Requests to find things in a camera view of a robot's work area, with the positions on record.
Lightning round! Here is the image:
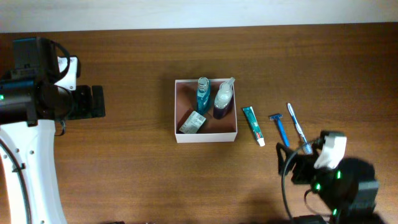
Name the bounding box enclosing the teal mouthwash bottle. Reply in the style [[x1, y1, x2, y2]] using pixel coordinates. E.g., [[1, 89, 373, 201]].
[[197, 77, 211, 115]]

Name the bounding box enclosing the green toothpaste tube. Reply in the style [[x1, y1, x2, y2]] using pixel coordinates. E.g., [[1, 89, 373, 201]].
[[243, 106, 265, 147]]

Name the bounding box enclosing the blue white toothbrush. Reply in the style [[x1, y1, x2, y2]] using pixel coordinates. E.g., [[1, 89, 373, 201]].
[[287, 103, 313, 155]]

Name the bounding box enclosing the green white soap bar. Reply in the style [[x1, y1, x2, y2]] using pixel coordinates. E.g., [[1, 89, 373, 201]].
[[179, 111, 206, 134]]

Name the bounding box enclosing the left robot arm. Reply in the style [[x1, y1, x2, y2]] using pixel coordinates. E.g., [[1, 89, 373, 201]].
[[1, 37, 106, 223]]

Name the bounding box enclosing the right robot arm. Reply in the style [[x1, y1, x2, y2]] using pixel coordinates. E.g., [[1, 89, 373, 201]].
[[276, 131, 384, 223]]

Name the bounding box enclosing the clear pump soap bottle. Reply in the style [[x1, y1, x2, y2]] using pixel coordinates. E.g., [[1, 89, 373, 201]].
[[213, 77, 235, 119]]

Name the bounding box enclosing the blue disposable razor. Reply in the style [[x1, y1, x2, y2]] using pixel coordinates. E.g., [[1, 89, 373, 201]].
[[269, 113, 290, 147]]

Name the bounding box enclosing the right black cable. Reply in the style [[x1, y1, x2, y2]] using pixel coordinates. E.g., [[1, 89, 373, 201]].
[[280, 139, 324, 222]]

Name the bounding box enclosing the white cardboard box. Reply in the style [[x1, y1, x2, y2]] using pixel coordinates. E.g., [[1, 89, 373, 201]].
[[174, 79, 238, 143]]

